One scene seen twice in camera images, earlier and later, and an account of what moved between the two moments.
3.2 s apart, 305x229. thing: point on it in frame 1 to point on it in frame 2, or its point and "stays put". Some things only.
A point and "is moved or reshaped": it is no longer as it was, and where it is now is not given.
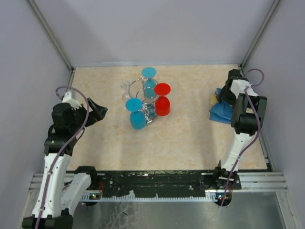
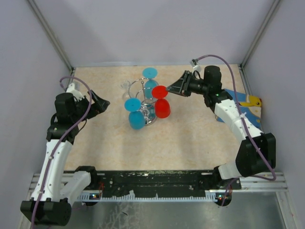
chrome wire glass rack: x=144 y=88 stays put
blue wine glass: x=149 y=83 stays put
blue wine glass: x=137 y=118 stays put
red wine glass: x=162 y=103 is moved or reshaped
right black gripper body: x=227 y=93 to x=187 y=84
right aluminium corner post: x=267 y=19 stays put
